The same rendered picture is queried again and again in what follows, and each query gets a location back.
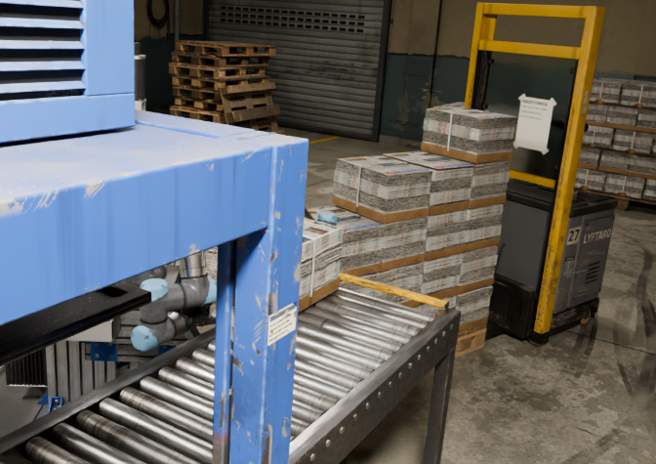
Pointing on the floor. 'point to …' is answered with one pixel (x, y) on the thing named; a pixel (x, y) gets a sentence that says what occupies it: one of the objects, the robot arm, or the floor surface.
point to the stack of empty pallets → (213, 75)
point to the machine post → (261, 317)
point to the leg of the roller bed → (438, 408)
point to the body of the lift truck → (514, 262)
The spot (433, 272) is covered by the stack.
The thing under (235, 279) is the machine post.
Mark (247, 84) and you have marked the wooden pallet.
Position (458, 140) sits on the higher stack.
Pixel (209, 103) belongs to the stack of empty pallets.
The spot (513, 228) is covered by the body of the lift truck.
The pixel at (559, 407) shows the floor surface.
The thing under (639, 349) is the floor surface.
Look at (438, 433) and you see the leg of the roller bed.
